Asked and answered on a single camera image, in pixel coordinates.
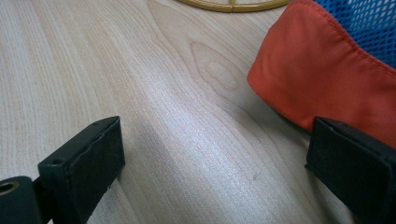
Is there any orange and blue mesh bag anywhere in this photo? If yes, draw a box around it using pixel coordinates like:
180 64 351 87
247 0 396 149

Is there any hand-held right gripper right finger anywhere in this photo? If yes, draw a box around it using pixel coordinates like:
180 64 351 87
304 116 396 224

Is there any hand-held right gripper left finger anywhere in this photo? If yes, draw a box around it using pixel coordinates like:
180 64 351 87
37 116 126 224

